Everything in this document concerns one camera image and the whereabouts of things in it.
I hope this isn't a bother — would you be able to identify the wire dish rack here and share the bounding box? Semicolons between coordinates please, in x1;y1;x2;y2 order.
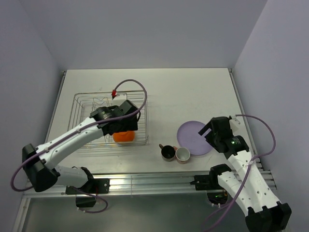
68;90;149;156

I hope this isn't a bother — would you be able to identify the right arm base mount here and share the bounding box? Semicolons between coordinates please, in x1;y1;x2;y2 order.
190;174;231;207

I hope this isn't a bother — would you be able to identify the orange bowl white inside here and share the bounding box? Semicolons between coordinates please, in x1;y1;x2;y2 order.
112;130;135;143

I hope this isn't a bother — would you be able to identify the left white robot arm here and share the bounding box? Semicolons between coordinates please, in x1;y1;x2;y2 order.
22;100;138;193

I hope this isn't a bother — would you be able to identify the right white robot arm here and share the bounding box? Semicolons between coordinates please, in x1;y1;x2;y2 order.
191;116;292;232

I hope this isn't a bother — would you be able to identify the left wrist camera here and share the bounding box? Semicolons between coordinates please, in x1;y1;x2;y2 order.
112;90;127;106

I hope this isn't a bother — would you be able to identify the aluminium rail frame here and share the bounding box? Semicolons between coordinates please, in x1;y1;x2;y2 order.
22;171;277;198

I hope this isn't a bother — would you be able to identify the black mug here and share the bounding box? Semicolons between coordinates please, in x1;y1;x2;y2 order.
159;144;176;162

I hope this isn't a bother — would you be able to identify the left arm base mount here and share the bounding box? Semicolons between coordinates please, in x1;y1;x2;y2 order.
65;178;110;209

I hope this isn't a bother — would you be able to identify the pink mug white inside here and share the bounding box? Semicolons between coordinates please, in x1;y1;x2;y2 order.
172;146;191;164

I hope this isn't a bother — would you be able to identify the purple plate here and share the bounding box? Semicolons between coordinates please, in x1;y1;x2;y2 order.
177;121;212;156

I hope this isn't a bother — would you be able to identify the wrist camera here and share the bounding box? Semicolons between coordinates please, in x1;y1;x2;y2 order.
112;90;127;106
229;116;241;132

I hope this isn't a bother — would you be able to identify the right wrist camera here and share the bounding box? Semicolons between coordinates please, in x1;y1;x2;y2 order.
229;116;241;132

